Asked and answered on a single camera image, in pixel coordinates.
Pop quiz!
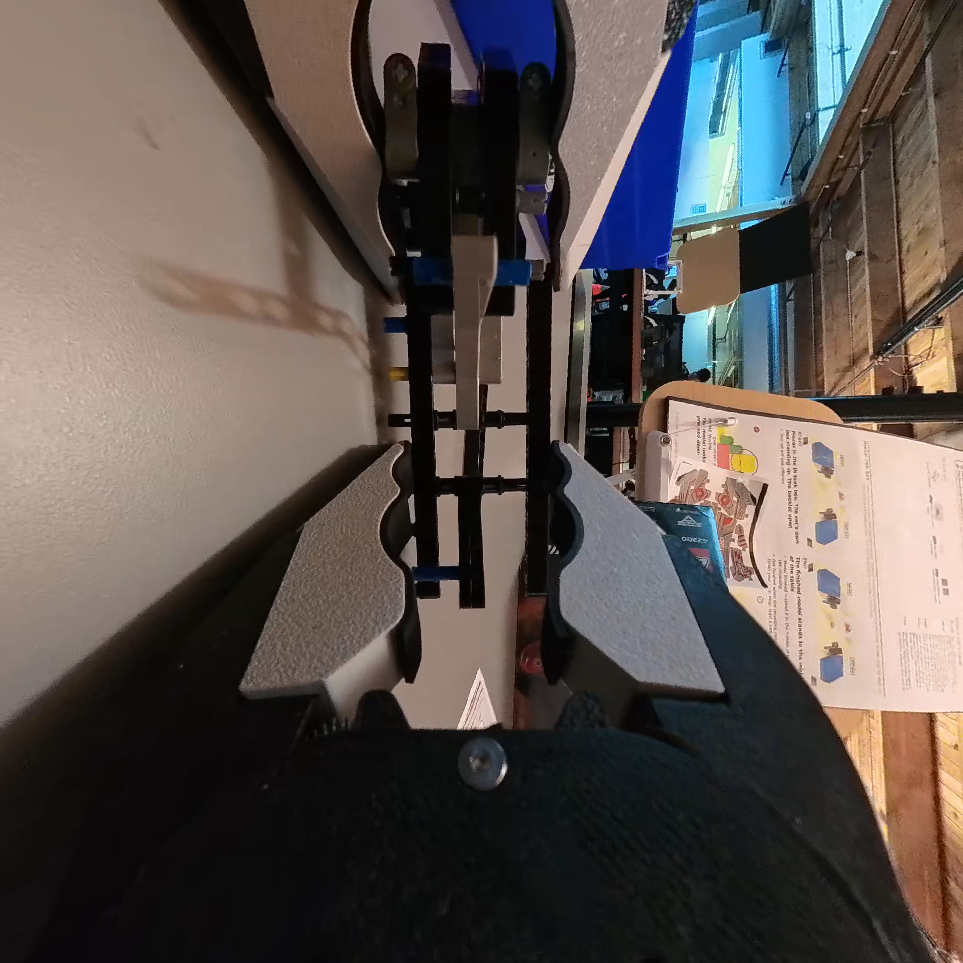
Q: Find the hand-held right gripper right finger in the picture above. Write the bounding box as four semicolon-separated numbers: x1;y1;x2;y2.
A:
543;442;727;716

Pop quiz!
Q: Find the black pole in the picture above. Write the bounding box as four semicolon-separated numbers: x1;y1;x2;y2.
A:
587;393;963;424

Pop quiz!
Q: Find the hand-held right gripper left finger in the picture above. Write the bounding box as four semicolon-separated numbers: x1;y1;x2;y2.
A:
239;442;424;701

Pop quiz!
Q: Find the dark toy set box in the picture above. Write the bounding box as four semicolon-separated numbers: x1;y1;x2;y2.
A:
515;500;734;727

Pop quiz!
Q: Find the beige rounded board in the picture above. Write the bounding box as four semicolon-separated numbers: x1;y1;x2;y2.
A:
676;226;743;314

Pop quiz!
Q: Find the blue storage bin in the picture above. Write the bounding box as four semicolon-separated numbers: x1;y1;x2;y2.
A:
450;0;699;273

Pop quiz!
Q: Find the printed task sheet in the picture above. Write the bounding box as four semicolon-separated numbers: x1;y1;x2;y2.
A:
666;399;963;712

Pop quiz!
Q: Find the black toy brick model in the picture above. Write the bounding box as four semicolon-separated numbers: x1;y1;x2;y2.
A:
380;41;561;612

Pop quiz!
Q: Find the black panel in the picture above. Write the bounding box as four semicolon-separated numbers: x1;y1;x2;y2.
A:
739;202;811;292

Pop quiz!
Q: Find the open instruction booklet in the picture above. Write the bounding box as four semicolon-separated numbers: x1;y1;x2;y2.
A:
457;668;499;731

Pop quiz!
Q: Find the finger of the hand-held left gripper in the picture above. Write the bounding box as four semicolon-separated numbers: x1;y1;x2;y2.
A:
553;0;674;293
245;0;409;303

